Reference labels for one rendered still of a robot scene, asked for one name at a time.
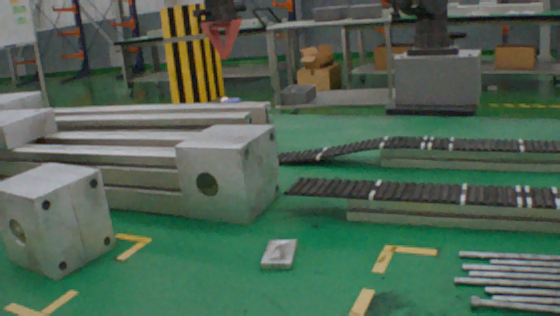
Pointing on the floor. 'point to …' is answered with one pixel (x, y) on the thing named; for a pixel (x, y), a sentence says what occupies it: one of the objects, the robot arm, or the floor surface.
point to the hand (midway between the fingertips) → (224, 54)
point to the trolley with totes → (303, 98)
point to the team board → (21, 32)
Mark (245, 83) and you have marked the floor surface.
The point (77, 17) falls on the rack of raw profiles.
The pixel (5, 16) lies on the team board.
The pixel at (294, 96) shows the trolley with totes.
